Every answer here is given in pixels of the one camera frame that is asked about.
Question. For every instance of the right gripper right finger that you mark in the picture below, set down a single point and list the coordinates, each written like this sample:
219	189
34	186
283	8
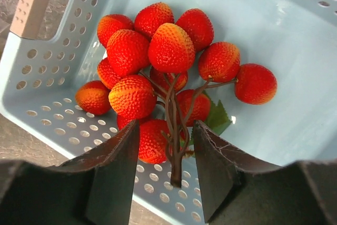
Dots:
238	188

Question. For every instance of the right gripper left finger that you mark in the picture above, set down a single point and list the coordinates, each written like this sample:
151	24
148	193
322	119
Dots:
93	188

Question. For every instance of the red strawberry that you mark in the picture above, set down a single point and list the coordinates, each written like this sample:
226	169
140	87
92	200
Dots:
171	49
133	97
127	52

